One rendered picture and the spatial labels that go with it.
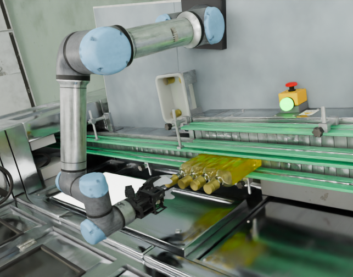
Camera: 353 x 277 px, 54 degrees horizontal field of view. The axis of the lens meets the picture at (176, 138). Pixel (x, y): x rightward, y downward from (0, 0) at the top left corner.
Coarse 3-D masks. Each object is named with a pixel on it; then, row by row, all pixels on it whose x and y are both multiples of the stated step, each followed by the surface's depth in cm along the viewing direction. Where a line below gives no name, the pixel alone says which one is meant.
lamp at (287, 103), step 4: (284, 100) 115; (288, 100) 114; (292, 100) 115; (280, 104) 117; (284, 104) 115; (288, 104) 114; (292, 104) 115; (284, 108) 116; (288, 108) 115; (292, 108) 116
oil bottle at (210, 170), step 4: (224, 156) 127; (228, 156) 126; (216, 160) 124; (220, 160) 123; (224, 160) 122; (228, 160) 122; (212, 164) 121; (216, 164) 120; (220, 164) 119; (224, 164) 120; (204, 168) 119; (208, 168) 118; (212, 168) 117; (216, 168) 117; (204, 172) 118; (208, 172) 117; (212, 172) 116; (212, 176) 116
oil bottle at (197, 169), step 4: (212, 156) 130; (216, 156) 129; (220, 156) 129; (204, 160) 127; (208, 160) 127; (212, 160) 126; (196, 164) 125; (200, 164) 124; (204, 164) 123; (208, 164) 123; (192, 168) 123; (196, 168) 122; (200, 168) 121; (192, 172) 122; (196, 172) 121; (200, 172) 120
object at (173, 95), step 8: (160, 80) 158; (176, 80) 158; (160, 88) 159; (168, 88) 161; (176, 88) 160; (184, 88) 147; (160, 96) 159; (168, 96) 162; (176, 96) 161; (184, 96) 148; (160, 104) 160; (168, 104) 162; (176, 104) 163; (184, 104) 159; (168, 112) 163; (184, 112) 161; (168, 120) 161
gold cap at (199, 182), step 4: (200, 176) 115; (196, 180) 113; (200, 180) 114; (204, 180) 114; (192, 184) 113; (196, 184) 112; (200, 184) 113; (204, 184) 115; (192, 188) 114; (196, 188) 113
